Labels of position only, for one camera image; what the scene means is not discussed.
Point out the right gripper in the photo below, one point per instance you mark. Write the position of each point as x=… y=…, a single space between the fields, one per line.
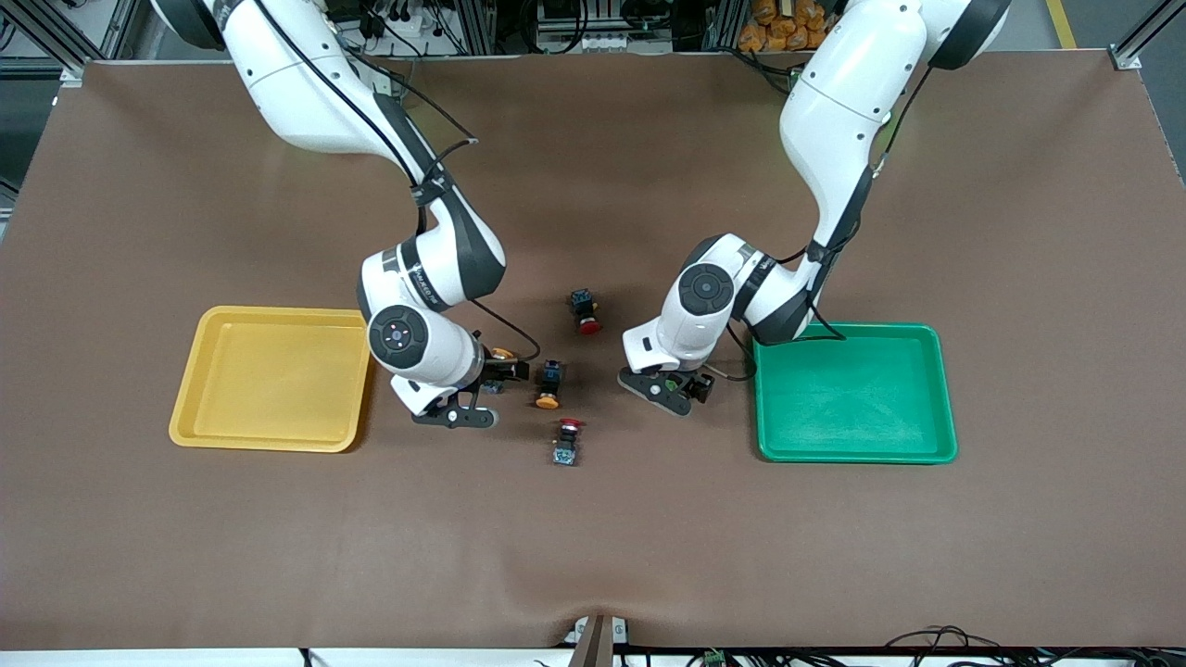
x=501 y=371

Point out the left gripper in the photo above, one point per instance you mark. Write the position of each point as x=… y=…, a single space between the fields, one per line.
x=701 y=383

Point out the yellow mushroom push button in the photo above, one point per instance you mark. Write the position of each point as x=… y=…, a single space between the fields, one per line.
x=550 y=378
x=503 y=353

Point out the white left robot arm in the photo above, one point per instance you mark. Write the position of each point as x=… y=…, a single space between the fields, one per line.
x=843 y=102

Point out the red mushroom push button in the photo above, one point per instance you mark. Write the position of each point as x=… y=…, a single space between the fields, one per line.
x=584 y=304
x=566 y=452

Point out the green plastic tray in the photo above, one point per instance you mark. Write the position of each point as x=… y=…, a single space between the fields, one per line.
x=862 y=408

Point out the brown table mat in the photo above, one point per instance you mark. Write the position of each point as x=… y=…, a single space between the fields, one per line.
x=593 y=537

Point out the yellow plastic tray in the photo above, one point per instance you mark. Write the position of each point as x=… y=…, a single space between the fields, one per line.
x=269 y=389

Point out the green terminal connector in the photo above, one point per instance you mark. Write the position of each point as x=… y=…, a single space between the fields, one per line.
x=712 y=659

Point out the white power strip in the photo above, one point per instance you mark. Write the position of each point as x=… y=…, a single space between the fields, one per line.
x=593 y=42

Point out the orange wrapped items pile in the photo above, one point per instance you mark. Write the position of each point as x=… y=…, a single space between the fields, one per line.
x=769 y=28

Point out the aluminium frame post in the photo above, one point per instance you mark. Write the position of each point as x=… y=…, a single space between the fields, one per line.
x=723 y=23
x=477 y=23

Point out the aluminium frame profile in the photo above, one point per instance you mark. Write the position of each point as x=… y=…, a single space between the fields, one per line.
x=72 y=74
x=1126 y=57

